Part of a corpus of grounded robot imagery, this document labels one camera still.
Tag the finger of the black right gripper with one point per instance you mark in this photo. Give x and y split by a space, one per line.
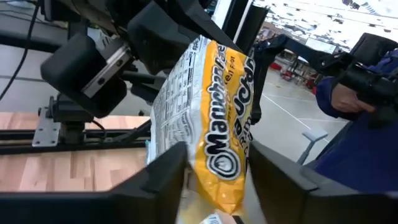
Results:
258 87
68 62

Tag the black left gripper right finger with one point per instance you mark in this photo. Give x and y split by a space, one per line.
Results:
311 208

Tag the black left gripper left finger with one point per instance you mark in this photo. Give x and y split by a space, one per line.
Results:
93 208

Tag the yellow Maruchan ramen packet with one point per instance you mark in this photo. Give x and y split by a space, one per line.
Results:
217 124

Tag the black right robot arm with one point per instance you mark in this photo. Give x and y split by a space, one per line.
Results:
70 107

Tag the person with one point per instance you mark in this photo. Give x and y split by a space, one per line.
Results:
357 161

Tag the grey metal stand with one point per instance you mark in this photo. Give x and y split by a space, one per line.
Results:
314 135

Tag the person's hand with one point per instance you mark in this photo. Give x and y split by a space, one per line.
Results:
345 99

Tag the grey metal bracket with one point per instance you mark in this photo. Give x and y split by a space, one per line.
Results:
46 133

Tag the black table frame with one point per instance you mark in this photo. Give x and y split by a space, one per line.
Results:
18 149

